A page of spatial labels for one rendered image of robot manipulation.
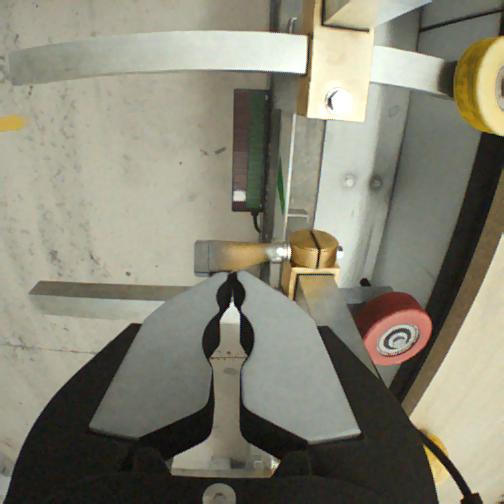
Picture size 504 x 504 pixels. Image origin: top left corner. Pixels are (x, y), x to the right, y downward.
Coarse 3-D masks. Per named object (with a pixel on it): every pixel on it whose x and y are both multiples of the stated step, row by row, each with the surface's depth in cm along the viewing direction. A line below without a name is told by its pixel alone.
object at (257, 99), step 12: (252, 96) 36; (252, 108) 37; (264, 108) 37; (252, 120) 38; (252, 132) 38; (252, 144) 39; (252, 156) 40; (252, 168) 41; (252, 180) 41; (252, 192) 42; (252, 204) 43
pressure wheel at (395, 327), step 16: (368, 304) 30; (384, 304) 29; (400, 304) 28; (416, 304) 28; (368, 320) 29; (384, 320) 28; (400, 320) 28; (416, 320) 28; (368, 336) 28; (384, 336) 29; (400, 336) 29; (416, 336) 29; (368, 352) 30; (384, 352) 30; (400, 352) 30; (416, 352) 30
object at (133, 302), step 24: (48, 288) 32; (72, 288) 32; (96, 288) 32; (120, 288) 33; (144, 288) 33; (168, 288) 33; (360, 288) 34; (384, 288) 34; (48, 312) 32; (72, 312) 32; (96, 312) 32; (120, 312) 32; (144, 312) 32
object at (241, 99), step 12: (240, 96) 36; (240, 108) 37; (240, 120) 37; (240, 132) 38; (240, 144) 39; (240, 156) 40; (240, 168) 41; (240, 180) 41; (240, 192) 42; (240, 204) 43
